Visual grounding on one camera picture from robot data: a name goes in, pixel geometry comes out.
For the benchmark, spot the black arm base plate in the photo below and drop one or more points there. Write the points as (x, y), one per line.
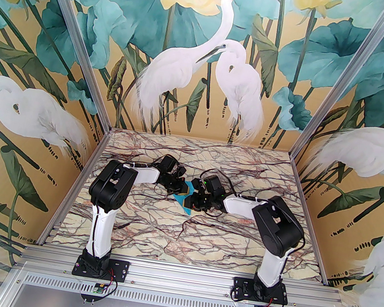
(117, 270)
(245, 288)

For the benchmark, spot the small green circuit board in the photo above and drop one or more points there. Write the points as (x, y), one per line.
(99, 288)

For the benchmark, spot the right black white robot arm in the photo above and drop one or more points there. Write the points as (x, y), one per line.
(279, 226)

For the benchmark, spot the aluminium frame rail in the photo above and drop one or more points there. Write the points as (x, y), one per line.
(177, 277)

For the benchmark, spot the aluminium frame post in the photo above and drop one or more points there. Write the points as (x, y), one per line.
(76, 42)
(345, 83)

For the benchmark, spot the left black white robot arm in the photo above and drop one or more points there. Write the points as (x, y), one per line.
(109, 190)

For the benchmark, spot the perforated metal strip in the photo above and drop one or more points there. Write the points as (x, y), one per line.
(173, 300)

